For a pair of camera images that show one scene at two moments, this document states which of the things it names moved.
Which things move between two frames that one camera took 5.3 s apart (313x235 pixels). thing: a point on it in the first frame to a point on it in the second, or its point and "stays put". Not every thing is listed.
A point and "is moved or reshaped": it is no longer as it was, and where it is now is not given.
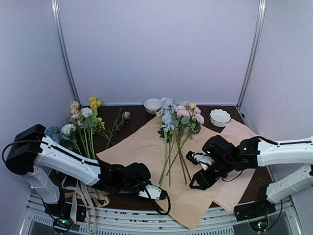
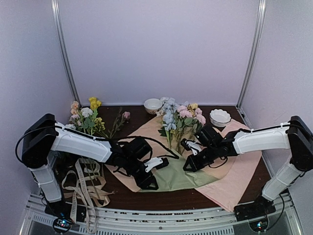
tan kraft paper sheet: [170, 172] is moved or reshaped
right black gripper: [199, 178] to [194, 164]
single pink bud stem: [120, 120] stays put
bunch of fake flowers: [78, 136] stays put
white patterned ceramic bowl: [152, 105] stays put
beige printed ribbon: [89, 197] stays put
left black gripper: [148, 182] to [143, 182]
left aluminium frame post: [57, 26] stays put
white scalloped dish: [219, 118] stays put
